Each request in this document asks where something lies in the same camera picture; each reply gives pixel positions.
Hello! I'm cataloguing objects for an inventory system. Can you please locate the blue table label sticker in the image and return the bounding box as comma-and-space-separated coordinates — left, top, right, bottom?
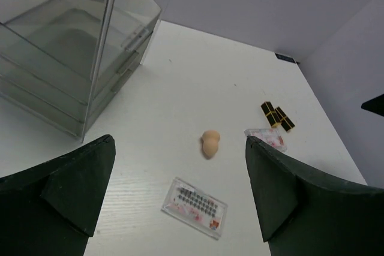
275, 53, 297, 64

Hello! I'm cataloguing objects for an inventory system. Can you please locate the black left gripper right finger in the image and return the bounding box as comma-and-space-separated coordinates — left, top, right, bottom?
245, 136, 383, 255

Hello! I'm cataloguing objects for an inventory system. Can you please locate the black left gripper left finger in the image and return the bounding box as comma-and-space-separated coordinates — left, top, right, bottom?
1, 135, 116, 255

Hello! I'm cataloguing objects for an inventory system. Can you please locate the pink clear eyelash box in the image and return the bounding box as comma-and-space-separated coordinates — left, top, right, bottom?
244, 128, 287, 152

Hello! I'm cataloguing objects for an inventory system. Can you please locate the black gold lipstick right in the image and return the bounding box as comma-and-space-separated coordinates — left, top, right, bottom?
275, 107, 295, 132

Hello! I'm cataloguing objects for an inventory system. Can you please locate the clear acrylic makeup organizer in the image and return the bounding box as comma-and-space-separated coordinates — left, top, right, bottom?
1, 0, 161, 140

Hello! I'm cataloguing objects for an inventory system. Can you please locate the black gold lipstick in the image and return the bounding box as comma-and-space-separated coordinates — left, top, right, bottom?
275, 107, 295, 132
261, 101, 281, 128

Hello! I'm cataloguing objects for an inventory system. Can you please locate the clear false eyelash case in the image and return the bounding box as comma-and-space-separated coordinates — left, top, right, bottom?
161, 177, 227, 240

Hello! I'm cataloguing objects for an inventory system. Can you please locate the black gold lipstick left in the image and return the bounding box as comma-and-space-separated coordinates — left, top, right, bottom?
261, 101, 281, 128

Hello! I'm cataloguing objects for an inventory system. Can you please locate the beige gourd makeup sponge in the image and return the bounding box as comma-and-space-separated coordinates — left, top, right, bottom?
200, 130, 221, 159

